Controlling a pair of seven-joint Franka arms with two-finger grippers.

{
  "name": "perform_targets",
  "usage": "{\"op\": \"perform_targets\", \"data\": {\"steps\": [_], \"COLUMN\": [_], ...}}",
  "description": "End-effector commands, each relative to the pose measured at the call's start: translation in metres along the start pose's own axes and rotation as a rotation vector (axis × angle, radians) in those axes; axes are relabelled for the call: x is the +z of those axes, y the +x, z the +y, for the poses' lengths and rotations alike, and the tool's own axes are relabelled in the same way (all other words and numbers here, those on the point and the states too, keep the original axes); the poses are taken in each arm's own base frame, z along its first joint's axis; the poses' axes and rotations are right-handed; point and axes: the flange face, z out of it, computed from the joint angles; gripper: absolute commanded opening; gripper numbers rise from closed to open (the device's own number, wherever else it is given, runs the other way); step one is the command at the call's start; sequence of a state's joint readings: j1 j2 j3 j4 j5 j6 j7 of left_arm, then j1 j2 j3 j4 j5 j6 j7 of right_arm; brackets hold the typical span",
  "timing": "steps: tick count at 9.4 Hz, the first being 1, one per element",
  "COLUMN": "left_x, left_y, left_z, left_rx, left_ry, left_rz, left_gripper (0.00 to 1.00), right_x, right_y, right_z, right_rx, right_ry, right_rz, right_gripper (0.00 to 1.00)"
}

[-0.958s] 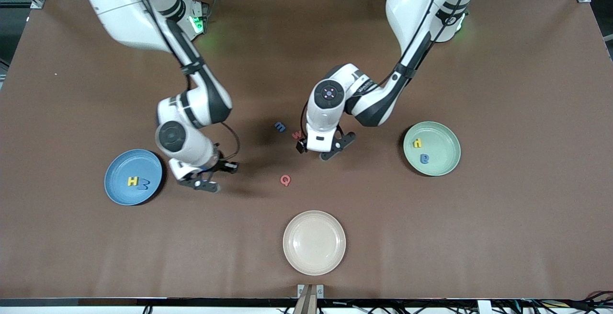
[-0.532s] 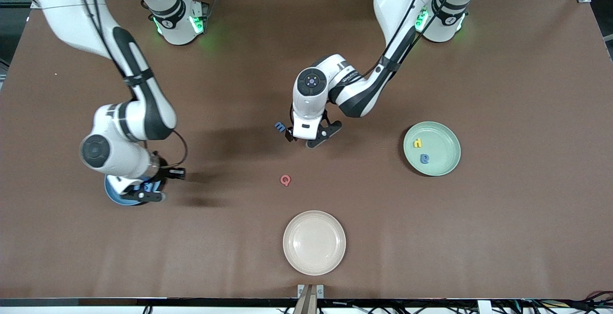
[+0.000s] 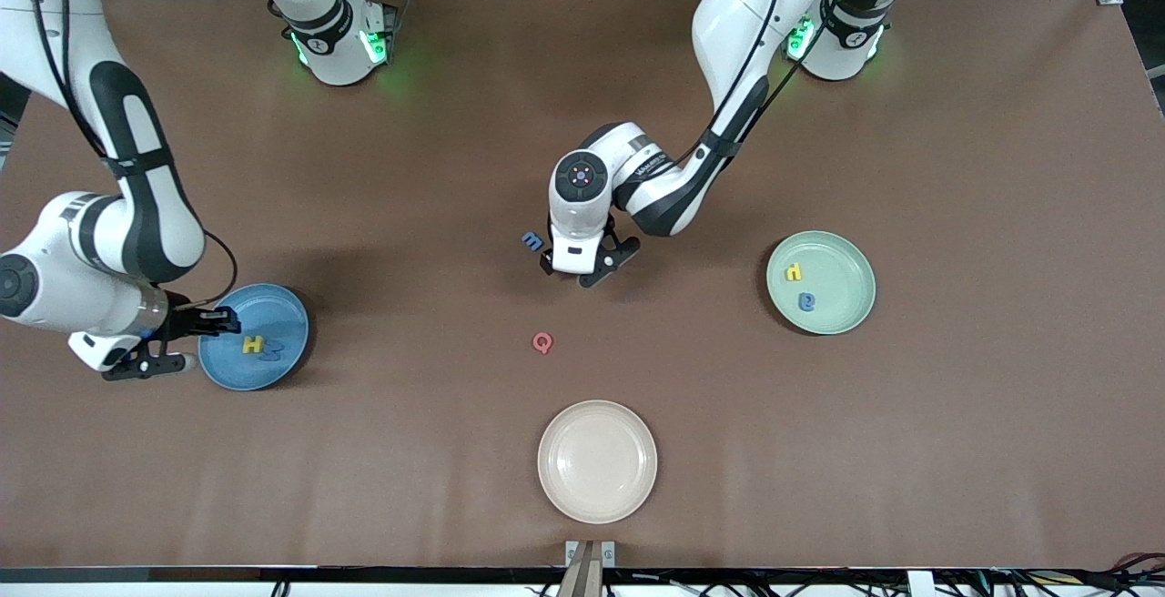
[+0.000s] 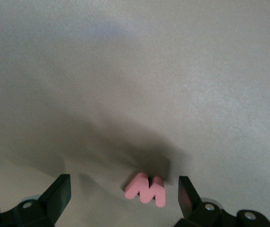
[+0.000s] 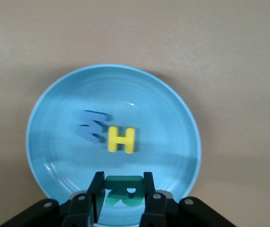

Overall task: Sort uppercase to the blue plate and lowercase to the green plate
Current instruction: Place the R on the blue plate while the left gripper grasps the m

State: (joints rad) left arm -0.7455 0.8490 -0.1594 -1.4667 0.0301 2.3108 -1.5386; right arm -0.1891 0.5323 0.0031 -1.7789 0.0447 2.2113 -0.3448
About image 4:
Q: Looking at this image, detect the red lowercase letter w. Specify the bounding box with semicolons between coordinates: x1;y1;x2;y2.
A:
125;172;166;208

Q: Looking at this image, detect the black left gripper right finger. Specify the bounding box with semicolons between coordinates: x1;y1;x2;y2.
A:
176;176;223;227

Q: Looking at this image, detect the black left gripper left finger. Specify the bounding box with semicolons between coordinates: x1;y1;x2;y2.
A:
13;174;72;227

